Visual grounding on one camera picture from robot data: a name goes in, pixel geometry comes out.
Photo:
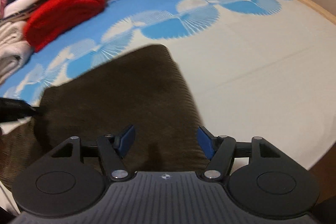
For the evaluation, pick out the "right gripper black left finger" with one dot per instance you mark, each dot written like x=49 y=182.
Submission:
x=74 y=175

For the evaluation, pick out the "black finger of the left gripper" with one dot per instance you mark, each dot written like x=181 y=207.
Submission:
x=12 y=110

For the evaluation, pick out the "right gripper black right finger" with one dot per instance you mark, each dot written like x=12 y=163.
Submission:
x=258 y=177

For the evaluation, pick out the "dark brown corduroy pants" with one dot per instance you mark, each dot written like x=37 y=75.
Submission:
x=143 y=88

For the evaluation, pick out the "cream folded blanket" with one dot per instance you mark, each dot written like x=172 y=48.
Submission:
x=15 y=50

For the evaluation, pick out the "blue and white bedsheet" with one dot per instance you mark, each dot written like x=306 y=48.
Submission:
x=253 y=67

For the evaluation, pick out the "red folded blanket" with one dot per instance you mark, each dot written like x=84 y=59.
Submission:
x=55 y=17

